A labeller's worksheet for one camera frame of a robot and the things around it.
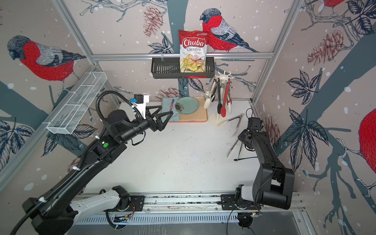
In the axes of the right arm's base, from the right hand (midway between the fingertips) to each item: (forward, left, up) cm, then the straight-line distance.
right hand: (243, 136), depth 89 cm
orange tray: (+23, +27, -8) cm, 36 cm away
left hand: (-8, +41, +34) cm, 54 cm away
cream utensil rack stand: (+22, +17, -9) cm, 29 cm away
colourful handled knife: (+33, +50, -7) cm, 60 cm away
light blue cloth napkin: (+31, +54, -4) cm, 62 cm away
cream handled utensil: (-2, +4, -9) cm, 10 cm away
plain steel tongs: (+23, -4, -9) cm, 25 cm away
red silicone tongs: (+9, +13, +13) cm, 21 cm away
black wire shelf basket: (+41, +51, +22) cm, 69 cm away
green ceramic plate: (+34, +38, -8) cm, 51 cm away
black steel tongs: (+13, +15, +13) cm, 24 cm away
